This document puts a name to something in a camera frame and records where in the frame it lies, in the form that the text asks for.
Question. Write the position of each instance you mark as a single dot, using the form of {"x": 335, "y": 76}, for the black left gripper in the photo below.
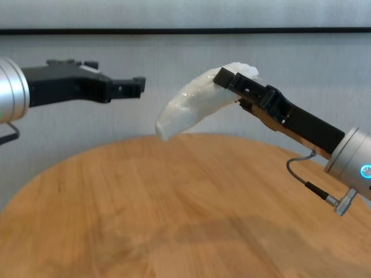
{"x": 58, "y": 84}

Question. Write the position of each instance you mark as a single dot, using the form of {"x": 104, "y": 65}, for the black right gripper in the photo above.
{"x": 307, "y": 127}

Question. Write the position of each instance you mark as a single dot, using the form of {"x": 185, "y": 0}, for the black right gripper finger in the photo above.
{"x": 224, "y": 76}

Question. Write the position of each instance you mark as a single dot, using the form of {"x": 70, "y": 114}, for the white plastic-wrapped sandbag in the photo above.
{"x": 188, "y": 104}

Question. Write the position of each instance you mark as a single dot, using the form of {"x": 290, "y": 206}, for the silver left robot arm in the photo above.
{"x": 11, "y": 92}

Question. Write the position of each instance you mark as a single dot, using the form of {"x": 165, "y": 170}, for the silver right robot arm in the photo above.
{"x": 353, "y": 162}

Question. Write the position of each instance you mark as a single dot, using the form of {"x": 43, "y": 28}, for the black wall rail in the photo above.
{"x": 185, "y": 31}

